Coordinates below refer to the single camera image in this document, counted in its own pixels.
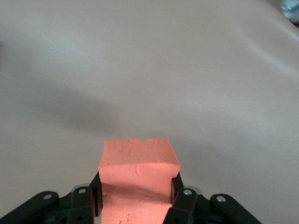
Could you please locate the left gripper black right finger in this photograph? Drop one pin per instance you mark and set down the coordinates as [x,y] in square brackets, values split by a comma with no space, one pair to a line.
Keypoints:
[187,207]

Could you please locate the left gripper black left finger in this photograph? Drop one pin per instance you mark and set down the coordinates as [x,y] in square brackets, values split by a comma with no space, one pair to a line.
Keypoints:
[79,205]

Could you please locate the orange foam block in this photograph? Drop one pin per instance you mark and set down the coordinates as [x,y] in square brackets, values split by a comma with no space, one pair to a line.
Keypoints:
[137,175]

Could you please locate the metal table edge clamp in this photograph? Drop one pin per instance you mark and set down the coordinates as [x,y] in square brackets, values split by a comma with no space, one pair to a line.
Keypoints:
[289,8]

